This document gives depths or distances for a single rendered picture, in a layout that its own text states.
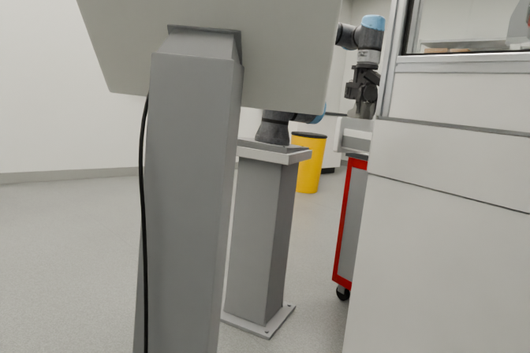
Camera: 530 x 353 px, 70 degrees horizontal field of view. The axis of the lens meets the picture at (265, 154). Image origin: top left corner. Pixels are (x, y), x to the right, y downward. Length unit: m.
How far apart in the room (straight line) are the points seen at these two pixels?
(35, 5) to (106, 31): 3.14
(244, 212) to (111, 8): 1.02
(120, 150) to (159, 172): 3.54
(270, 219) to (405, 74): 0.85
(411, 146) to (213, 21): 0.52
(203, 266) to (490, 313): 0.57
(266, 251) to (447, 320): 0.84
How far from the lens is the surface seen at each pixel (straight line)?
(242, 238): 1.65
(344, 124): 1.19
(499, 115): 0.86
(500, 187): 0.86
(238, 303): 1.77
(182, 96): 0.73
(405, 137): 0.94
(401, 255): 0.98
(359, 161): 1.85
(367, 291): 1.06
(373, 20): 1.31
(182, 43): 0.77
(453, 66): 0.91
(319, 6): 0.74
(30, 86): 3.97
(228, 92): 0.71
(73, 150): 4.13
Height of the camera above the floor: 0.95
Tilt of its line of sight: 8 degrees down
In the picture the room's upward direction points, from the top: 6 degrees clockwise
